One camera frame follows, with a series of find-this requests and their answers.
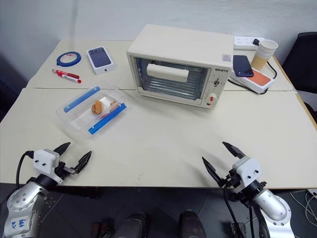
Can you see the dark rounded shape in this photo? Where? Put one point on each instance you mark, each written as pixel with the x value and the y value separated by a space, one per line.
pixel 135 225
pixel 192 224

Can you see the blue tape roll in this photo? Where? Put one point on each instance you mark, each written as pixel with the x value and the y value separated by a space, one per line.
pixel 59 60

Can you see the fried chicken nugget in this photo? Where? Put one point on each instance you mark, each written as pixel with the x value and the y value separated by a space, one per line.
pixel 97 107

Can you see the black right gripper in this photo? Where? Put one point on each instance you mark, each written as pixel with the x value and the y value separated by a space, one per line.
pixel 231 184

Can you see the dark blue smartphone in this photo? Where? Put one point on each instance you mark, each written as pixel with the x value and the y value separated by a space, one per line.
pixel 243 65

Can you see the metal oven rack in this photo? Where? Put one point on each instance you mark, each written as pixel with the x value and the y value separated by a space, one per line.
pixel 171 86

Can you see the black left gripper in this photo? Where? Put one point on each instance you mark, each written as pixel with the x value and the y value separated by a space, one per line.
pixel 63 171

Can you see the paper coffee cup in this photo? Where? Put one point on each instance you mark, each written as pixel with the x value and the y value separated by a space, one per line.
pixel 263 54

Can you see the clear plastic container blue clips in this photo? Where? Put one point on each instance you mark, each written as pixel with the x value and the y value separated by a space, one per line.
pixel 74 119

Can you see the black power plug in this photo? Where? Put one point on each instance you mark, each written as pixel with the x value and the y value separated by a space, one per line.
pixel 256 42

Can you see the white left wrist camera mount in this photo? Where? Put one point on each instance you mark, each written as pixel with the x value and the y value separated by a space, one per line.
pixel 44 161

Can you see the black chair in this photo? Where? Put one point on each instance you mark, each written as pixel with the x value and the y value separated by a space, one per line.
pixel 301 64

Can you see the blue container clip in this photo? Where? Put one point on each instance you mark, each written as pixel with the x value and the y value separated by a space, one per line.
pixel 107 119
pixel 81 99

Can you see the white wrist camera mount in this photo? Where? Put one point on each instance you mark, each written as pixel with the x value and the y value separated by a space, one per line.
pixel 44 161
pixel 247 169

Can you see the cream toaster oven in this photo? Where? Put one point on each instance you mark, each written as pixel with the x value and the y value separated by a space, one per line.
pixel 178 42

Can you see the white knob with red indicator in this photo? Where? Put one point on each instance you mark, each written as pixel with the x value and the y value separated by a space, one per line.
pixel 212 99

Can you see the brown floor object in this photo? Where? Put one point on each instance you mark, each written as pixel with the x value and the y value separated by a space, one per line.
pixel 101 229

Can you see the white box with orange top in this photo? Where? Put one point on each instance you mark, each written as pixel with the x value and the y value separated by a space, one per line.
pixel 260 79

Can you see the white power strip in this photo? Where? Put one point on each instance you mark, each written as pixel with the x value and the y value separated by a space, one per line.
pixel 244 42

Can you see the white smartphone box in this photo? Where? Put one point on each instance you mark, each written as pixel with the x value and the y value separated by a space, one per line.
pixel 100 59

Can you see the red white marker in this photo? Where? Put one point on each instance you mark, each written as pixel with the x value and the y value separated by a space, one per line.
pixel 60 72
pixel 73 79

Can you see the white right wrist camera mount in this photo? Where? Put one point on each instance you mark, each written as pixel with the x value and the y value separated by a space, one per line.
pixel 247 169

